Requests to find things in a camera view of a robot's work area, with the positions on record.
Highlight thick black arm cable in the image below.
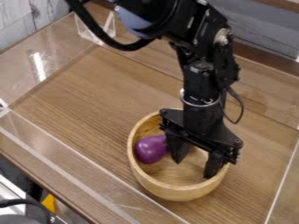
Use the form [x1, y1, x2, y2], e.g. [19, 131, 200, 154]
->
[63, 0, 157, 53]

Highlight clear acrylic tray walls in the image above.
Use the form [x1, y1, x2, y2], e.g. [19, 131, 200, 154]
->
[0, 17, 299, 224]

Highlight clear acrylic corner bracket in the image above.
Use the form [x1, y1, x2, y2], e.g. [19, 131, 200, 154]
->
[75, 10, 117, 46]

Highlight yellow black machine base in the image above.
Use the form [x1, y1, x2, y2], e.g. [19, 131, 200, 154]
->
[0, 157, 91, 224]

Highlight purple toy eggplant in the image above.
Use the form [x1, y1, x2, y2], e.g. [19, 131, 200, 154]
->
[135, 134, 168, 165]

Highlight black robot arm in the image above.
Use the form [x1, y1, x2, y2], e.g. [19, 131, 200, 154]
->
[117, 0, 244, 179]

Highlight brown wooden bowl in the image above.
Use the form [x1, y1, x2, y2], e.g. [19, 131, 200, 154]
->
[127, 112, 230, 201]

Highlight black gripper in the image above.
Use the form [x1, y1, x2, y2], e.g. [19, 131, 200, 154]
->
[160, 102, 244, 179]

